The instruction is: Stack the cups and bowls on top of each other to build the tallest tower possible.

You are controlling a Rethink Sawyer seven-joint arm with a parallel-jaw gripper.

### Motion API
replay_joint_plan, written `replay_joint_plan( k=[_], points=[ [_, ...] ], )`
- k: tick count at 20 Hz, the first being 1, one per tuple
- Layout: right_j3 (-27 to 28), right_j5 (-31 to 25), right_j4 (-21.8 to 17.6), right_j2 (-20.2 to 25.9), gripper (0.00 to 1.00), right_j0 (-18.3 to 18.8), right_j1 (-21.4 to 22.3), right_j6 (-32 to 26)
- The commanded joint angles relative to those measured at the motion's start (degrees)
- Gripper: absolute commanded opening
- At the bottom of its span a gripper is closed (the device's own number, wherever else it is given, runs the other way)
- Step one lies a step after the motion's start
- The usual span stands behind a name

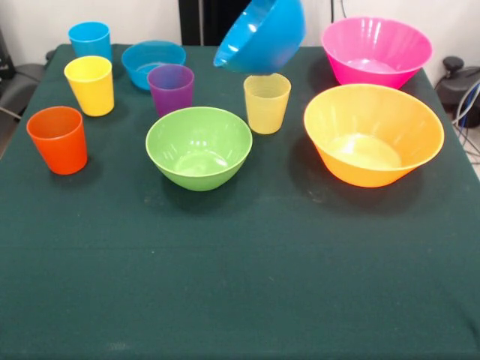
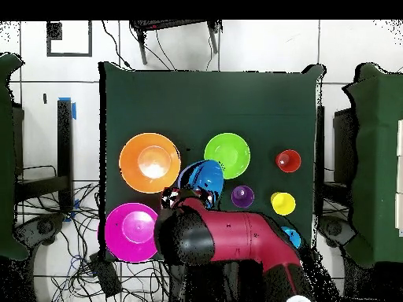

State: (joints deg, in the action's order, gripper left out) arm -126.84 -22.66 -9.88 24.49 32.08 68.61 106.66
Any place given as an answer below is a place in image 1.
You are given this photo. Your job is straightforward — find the large blue bowl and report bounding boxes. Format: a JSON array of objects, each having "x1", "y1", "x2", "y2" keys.
[{"x1": 212, "y1": 0, "x2": 308, "y2": 75}]

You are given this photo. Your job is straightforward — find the purple cup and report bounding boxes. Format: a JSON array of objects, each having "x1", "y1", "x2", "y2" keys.
[{"x1": 146, "y1": 63, "x2": 196, "y2": 118}]

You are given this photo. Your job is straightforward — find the tangle of floor cables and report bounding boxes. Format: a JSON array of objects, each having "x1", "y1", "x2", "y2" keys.
[{"x1": 451, "y1": 80, "x2": 480, "y2": 166}]

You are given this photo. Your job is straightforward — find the black wall cables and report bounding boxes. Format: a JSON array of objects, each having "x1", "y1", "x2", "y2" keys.
[{"x1": 328, "y1": 0, "x2": 348, "y2": 20}]

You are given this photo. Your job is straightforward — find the green bowl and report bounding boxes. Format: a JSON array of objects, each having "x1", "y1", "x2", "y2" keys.
[{"x1": 145, "y1": 106, "x2": 254, "y2": 193}]

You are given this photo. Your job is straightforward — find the pink bowl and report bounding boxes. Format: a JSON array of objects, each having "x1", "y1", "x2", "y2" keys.
[{"x1": 320, "y1": 16, "x2": 434, "y2": 91}]

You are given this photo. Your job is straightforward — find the dark green tablecloth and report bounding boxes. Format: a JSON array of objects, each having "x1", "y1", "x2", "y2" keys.
[{"x1": 0, "y1": 43, "x2": 480, "y2": 360}]

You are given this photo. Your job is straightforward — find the pale translucent yellow cup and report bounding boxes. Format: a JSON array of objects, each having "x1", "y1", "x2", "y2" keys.
[{"x1": 243, "y1": 73, "x2": 293, "y2": 135}]

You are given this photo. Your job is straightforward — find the red cup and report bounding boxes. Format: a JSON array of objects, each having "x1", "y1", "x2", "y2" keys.
[{"x1": 25, "y1": 106, "x2": 89, "y2": 176}]

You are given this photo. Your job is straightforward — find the small blue bowl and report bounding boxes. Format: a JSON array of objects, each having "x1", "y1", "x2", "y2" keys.
[{"x1": 121, "y1": 40, "x2": 188, "y2": 92}]

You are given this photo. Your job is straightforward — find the orange bowl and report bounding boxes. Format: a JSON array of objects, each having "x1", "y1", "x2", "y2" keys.
[{"x1": 303, "y1": 83, "x2": 446, "y2": 188}]

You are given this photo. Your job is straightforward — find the blue cup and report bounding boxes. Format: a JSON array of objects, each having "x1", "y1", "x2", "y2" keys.
[{"x1": 67, "y1": 21, "x2": 113, "y2": 63}]

